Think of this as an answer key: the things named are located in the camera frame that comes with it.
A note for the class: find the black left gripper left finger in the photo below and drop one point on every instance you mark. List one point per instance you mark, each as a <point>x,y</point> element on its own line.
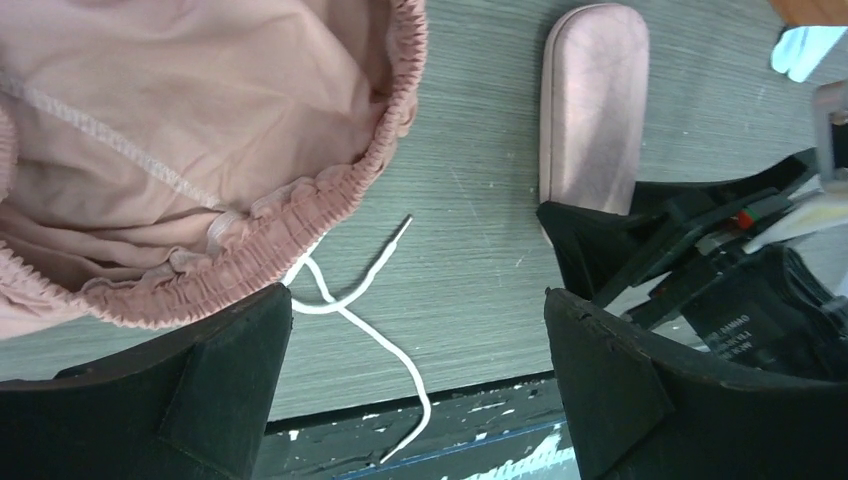
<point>189,404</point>

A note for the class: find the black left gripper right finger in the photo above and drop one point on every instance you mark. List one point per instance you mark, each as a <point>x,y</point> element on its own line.
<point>641,406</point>

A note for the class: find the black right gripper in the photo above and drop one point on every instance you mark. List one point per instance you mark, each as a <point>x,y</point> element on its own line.
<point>764,309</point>

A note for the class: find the pink glasses case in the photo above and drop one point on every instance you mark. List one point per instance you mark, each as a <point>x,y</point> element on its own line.
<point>593,95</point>

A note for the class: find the light blue cleaning cloth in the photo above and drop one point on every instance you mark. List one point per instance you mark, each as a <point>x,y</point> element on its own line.
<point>800,50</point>

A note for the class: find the pink shorts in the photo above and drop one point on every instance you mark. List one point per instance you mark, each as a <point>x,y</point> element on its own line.
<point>162,160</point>

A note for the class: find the orange wooden divider tray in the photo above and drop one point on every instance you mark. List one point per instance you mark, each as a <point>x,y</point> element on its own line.
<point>811,12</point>

